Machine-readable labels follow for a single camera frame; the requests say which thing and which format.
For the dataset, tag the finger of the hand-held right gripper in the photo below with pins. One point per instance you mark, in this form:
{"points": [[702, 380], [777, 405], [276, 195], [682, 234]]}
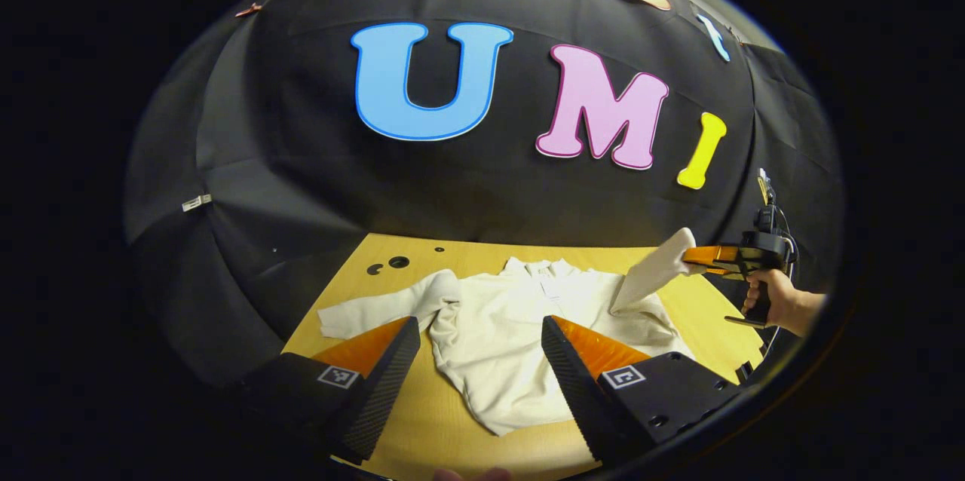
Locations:
{"points": [[712, 253], [725, 271]]}

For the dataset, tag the black table corner bracket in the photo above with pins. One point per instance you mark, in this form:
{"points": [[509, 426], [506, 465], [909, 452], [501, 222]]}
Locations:
{"points": [[745, 372]]}

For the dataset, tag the white sweatshirt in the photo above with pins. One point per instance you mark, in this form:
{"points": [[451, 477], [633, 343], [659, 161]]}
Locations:
{"points": [[513, 338]]}

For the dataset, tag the black backdrop cloth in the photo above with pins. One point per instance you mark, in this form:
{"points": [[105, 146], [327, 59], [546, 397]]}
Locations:
{"points": [[301, 187]]}

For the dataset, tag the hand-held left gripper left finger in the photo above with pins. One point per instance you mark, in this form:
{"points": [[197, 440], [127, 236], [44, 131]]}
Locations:
{"points": [[381, 390]]}

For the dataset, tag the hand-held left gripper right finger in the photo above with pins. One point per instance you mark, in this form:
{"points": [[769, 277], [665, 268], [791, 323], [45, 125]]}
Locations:
{"points": [[573, 383]]}

